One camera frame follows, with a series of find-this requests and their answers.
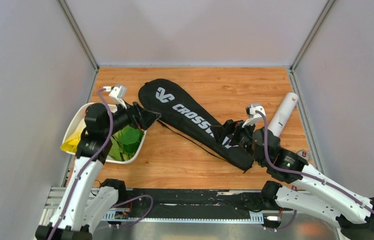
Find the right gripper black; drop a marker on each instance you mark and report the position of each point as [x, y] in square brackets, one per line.
[230, 127]

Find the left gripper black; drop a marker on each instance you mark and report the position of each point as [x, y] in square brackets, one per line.
[139, 117]

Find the black racket bag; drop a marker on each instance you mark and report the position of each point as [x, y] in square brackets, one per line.
[182, 114]

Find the white shuttlecock tube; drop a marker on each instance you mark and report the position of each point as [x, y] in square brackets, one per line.
[283, 114]

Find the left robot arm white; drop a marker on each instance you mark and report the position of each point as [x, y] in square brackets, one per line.
[77, 217]

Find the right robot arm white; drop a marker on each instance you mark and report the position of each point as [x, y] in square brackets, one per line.
[297, 184]

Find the green bok choy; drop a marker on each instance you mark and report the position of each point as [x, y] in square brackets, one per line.
[125, 143]

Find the white plastic tray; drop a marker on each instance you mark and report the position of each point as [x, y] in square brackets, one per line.
[82, 113]

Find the energy drink can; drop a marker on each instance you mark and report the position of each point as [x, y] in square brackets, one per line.
[304, 154]

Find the yellow napa cabbage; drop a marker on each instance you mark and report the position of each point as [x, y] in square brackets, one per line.
[73, 136]

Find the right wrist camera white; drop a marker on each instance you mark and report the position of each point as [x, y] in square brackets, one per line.
[254, 112]

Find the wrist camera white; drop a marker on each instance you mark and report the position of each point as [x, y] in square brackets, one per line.
[117, 93]
[254, 112]

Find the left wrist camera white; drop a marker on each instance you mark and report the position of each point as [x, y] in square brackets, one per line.
[117, 93]

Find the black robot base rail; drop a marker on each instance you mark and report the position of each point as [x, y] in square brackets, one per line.
[195, 203]

